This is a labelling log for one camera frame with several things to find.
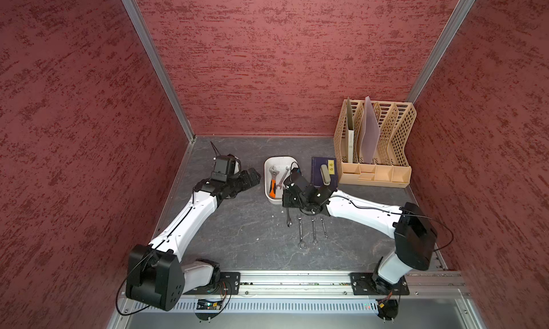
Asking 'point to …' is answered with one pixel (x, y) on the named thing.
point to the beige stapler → (326, 177)
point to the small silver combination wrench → (314, 240)
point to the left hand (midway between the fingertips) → (252, 184)
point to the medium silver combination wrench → (302, 244)
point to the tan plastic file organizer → (394, 121)
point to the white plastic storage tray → (281, 162)
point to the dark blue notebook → (317, 177)
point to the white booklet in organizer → (350, 146)
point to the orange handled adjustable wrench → (272, 187)
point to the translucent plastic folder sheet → (370, 135)
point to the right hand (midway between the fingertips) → (284, 202)
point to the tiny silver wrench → (324, 227)
